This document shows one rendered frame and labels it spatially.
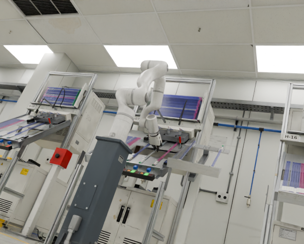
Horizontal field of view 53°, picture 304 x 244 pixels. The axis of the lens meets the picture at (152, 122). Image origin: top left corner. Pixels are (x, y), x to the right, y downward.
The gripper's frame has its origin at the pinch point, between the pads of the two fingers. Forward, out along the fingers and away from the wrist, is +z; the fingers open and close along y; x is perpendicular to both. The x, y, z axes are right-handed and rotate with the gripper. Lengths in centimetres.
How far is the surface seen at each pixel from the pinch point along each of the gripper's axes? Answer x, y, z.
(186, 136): -26.7, -16.9, 2.7
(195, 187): 35, -46, -1
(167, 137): -20.5, -1.5, 1.5
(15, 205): 62, 125, 44
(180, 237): 65, -45, 16
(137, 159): 22.2, 5.4, -4.8
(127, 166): 33.1, 8.3, -6.0
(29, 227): 82, 83, 36
